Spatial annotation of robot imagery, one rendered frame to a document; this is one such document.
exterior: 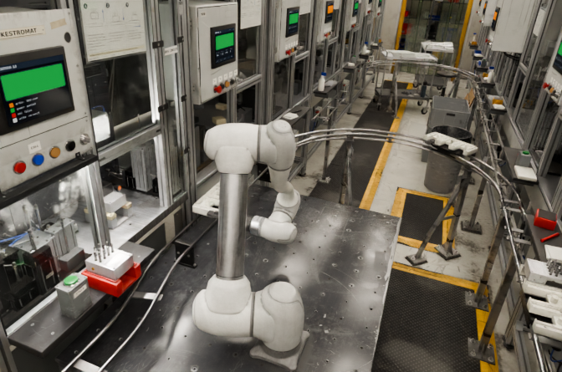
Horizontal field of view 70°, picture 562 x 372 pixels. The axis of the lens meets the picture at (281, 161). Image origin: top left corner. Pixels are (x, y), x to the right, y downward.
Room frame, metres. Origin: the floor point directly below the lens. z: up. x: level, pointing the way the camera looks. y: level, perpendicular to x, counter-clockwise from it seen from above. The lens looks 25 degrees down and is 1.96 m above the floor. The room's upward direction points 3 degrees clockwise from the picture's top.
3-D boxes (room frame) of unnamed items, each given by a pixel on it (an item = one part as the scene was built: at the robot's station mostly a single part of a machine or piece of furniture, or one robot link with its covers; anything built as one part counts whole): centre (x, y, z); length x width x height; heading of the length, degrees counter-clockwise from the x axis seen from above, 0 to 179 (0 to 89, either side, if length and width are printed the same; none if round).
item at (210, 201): (1.87, 0.30, 0.84); 0.36 x 0.14 x 0.10; 160
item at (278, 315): (1.09, -0.02, 0.85); 0.18 x 0.16 x 0.22; 91
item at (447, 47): (7.60, -2.75, 0.48); 0.84 x 0.58 x 0.97; 168
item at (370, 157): (5.72, -1.42, 0.01); 5.85 x 0.59 x 0.01; 160
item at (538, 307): (1.21, -1.05, 0.84); 0.37 x 0.14 x 0.10; 160
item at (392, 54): (6.54, -1.94, 0.48); 0.88 x 0.56 x 0.96; 88
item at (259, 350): (1.11, -0.04, 0.71); 0.22 x 0.18 x 0.06; 160
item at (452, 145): (2.82, -1.25, 0.84); 0.37 x 0.14 x 0.10; 38
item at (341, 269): (1.51, 0.02, 0.66); 1.50 x 1.06 x 0.04; 160
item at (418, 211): (3.14, -1.31, 0.01); 1.00 x 0.55 x 0.01; 160
